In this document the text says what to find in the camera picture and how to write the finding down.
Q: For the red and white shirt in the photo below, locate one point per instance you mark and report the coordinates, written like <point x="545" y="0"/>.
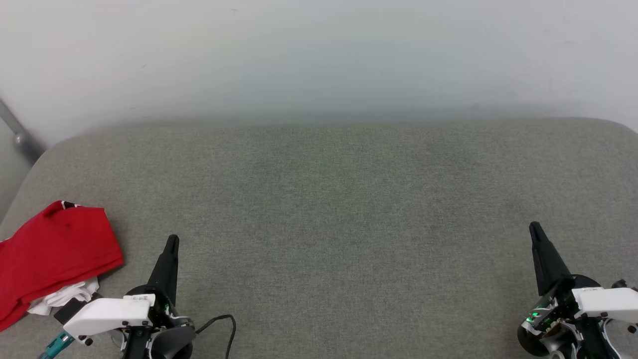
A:
<point x="60" y="249"/>

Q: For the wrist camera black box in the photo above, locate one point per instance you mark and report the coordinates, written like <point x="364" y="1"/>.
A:
<point x="620" y="284"/>
<point x="75" y="308"/>

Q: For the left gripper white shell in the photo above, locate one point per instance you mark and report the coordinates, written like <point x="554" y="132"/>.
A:
<point x="107" y="313"/>

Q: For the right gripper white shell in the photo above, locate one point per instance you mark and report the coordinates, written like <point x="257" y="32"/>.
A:
<point x="608" y="304"/>

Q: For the grey metal pole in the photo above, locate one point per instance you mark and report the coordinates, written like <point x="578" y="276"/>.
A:
<point x="20" y="137"/>

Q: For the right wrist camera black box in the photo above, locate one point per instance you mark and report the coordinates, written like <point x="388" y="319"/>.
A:
<point x="620" y="284"/>

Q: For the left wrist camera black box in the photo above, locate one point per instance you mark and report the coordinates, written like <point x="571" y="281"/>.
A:
<point x="75" y="308"/>

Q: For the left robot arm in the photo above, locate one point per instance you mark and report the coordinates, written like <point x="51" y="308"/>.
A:
<point x="167" y="346"/>

